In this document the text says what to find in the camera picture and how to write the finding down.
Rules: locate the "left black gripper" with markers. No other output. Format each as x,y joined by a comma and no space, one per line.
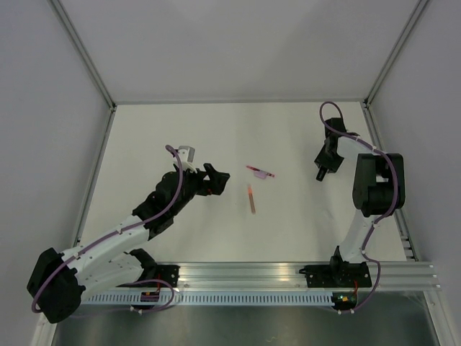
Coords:
216,184

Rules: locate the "light purple pen cap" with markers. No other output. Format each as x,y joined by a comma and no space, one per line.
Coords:
260,174

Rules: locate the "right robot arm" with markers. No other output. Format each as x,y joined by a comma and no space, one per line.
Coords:
378,188

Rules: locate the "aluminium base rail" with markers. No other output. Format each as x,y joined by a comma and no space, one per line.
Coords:
250,275

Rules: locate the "black purple-tipped marker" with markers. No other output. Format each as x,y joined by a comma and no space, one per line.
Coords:
321,174

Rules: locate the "black mounting plate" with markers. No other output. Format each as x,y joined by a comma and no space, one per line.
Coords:
342,276
168,273

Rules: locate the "aluminium frame post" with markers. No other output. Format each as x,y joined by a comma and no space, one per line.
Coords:
410,25
67,24

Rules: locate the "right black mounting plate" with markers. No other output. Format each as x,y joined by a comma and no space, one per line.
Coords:
342,276

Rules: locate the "right aluminium frame post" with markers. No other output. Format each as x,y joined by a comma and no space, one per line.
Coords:
410,25

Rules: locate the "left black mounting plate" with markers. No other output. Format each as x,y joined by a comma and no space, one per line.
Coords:
168,273

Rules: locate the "left aluminium frame post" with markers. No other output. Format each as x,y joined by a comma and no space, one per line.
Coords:
67,24

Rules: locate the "red pen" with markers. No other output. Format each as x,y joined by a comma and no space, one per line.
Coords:
256,169

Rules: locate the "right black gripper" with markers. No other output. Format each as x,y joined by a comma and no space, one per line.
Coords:
321,160

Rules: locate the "white slotted cable duct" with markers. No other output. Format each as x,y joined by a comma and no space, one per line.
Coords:
202,298

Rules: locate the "orange highlighter pen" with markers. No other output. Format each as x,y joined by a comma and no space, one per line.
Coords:
251,199

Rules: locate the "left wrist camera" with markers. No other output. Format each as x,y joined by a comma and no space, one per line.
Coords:
186,155

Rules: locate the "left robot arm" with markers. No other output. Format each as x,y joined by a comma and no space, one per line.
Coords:
60,281

